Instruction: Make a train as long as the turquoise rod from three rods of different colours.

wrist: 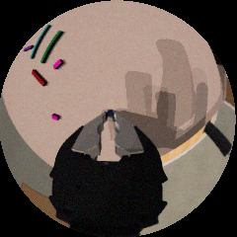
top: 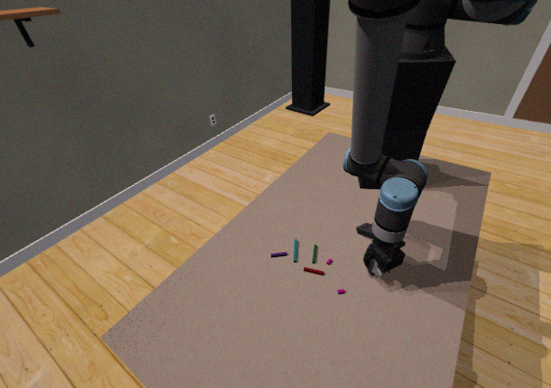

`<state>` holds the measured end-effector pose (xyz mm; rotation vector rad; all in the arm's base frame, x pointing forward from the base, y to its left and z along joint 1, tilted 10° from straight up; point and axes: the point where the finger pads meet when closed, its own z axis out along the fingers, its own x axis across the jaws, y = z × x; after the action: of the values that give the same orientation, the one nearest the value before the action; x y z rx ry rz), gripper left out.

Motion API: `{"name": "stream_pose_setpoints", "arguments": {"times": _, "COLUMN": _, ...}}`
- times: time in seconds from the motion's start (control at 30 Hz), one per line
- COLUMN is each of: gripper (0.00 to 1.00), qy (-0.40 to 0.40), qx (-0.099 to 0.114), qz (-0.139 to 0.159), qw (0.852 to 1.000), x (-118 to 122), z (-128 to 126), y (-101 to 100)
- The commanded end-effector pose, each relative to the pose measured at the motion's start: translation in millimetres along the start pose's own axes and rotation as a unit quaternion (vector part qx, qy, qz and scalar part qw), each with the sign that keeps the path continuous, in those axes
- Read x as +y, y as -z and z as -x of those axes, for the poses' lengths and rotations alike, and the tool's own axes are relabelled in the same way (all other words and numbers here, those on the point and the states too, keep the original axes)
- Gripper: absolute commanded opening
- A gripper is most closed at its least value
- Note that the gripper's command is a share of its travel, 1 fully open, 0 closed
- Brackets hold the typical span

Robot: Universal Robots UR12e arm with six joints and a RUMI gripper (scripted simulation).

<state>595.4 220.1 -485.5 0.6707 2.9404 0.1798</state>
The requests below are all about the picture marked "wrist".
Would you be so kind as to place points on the small magenta block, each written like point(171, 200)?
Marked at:
point(55, 116)
point(58, 64)

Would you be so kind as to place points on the turquoise rod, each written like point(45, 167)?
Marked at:
point(39, 41)

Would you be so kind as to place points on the red rod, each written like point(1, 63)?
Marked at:
point(39, 77)

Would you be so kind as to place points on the green rod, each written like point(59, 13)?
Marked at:
point(50, 46)

